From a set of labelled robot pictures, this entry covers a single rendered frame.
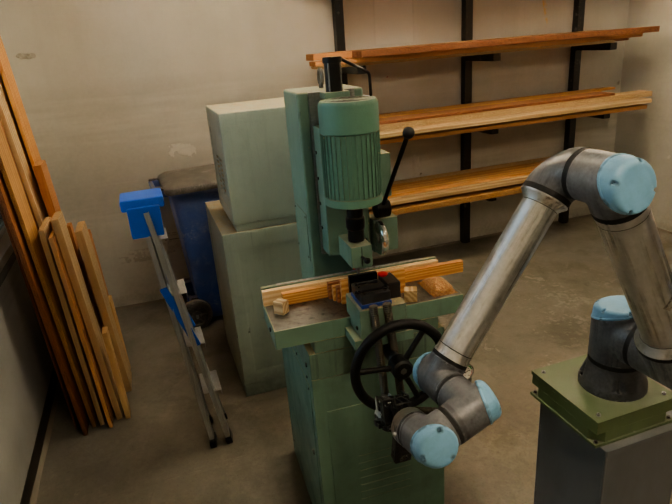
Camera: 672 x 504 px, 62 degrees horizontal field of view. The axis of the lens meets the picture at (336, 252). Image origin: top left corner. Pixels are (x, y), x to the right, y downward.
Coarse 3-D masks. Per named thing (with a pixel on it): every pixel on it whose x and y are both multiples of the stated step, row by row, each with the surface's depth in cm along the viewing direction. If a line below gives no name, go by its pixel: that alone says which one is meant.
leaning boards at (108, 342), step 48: (0, 48) 270; (0, 96) 250; (0, 144) 226; (0, 192) 222; (48, 192) 268; (48, 240) 241; (48, 288) 246; (96, 288) 276; (48, 336) 246; (96, 336) 260; (96, 384) 261
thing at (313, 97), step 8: (352, 88) 178; (312, 96) 175; (312, 104) 176; (312, 112) 177; (312, 120) 177; (312, 128) 178; (312, 136) 179; (312, 144) 180; (320, 216) 189; (320, 224) 189; (320, 232) 190; (320, 240) 192
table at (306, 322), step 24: (264, 312) 178; (288, 312) 171; (312, 312) 170; (336, 312) 169; (408, 312) 171; (432, 312) 174; (288, 336) 162; (312, 336) 165; (336, 336) 167; (384, 336) 160; (408, 336) 163
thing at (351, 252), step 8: (344, 240) 179; (344, 248) 179; (352, 248) 172; (360, 248) 173; (368, 248) 173; (344, 256) 180; (352, 256) 173; (360, 256) 173; (368, 256) 174; (352, 264) 174; (360, 264) 174; (368, 264) 175
